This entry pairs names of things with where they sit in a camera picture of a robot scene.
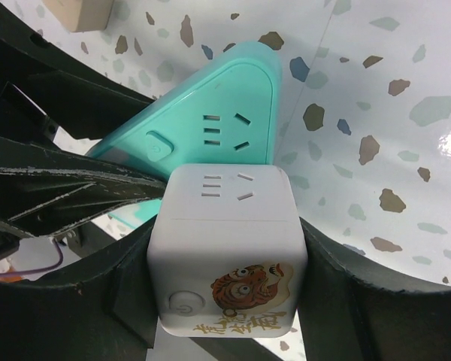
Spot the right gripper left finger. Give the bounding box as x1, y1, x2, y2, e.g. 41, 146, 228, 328
0, 220, 158, 360

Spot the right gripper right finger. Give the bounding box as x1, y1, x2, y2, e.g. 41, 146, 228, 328
298, 220, 451, 360

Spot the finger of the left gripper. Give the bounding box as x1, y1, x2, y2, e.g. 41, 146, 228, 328
0, 137, 165, 237
0, 3, 153, 141

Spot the beige long power strip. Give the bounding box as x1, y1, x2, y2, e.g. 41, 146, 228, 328
42, 0, 114, 32

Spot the white cube tiger sticker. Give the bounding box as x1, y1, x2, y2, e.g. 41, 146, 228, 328
147, 164, 307, 338

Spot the teal triangular power strip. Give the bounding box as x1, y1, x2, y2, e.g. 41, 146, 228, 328
86, 40, 285, 230

